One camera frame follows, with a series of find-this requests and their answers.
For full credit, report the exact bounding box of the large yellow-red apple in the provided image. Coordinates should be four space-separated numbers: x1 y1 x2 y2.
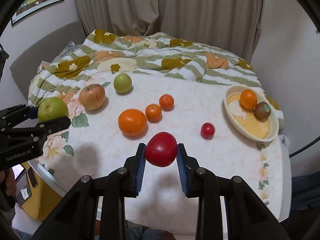
79 84 106 111

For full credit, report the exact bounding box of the large orange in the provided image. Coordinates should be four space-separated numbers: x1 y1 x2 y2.
118 109 147 137
239 89 258 111

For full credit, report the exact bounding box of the small mandarin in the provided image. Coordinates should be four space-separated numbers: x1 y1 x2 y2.
159 94 174 111
145 104 162 122

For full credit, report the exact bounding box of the small green apple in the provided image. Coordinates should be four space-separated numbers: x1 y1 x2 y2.
113 73 132 94

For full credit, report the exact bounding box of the small red cherry tomato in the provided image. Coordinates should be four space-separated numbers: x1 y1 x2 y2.
200 122 215 139

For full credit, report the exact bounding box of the brown kiwi with sticker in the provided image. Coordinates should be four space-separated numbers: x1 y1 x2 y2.
254 102 271 121

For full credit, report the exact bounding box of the person left hand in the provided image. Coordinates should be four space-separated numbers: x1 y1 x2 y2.
1 168 16 211

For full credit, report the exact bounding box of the grey sofa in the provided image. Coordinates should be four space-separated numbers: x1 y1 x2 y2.
10 21 86 98

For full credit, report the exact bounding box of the floral white tablecloth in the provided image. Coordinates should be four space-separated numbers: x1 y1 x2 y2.
37 72 288 221

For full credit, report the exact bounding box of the striped floral quilt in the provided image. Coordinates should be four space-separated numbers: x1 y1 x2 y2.
28 29 261 128

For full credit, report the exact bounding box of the cream oval plate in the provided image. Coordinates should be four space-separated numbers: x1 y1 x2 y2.
223 85 279 142

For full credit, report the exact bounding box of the beige curtain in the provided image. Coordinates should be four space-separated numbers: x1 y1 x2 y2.
75 0 263 61

